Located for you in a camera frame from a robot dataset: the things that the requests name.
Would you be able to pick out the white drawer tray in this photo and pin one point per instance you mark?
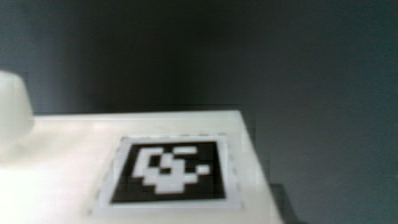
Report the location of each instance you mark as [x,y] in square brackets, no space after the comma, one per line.
[151,168]

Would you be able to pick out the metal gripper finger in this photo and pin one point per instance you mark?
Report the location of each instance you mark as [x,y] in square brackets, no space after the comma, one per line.
[285,207]

